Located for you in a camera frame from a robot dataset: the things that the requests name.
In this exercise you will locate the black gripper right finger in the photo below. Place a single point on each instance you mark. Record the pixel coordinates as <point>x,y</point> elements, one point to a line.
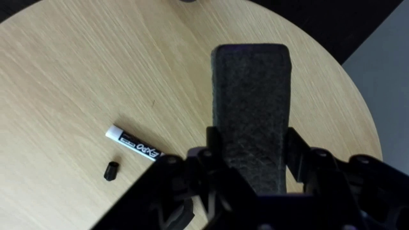
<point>300,158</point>

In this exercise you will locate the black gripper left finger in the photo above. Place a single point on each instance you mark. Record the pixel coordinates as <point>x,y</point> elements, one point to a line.
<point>214,143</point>

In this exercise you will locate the black whiteboard duster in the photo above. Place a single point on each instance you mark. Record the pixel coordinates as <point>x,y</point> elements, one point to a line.
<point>251,87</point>

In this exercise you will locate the black marker cap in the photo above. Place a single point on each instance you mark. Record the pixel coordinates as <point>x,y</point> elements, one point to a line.
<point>112,172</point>

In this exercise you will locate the round wooden table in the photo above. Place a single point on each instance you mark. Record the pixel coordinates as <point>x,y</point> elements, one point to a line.
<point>70,69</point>

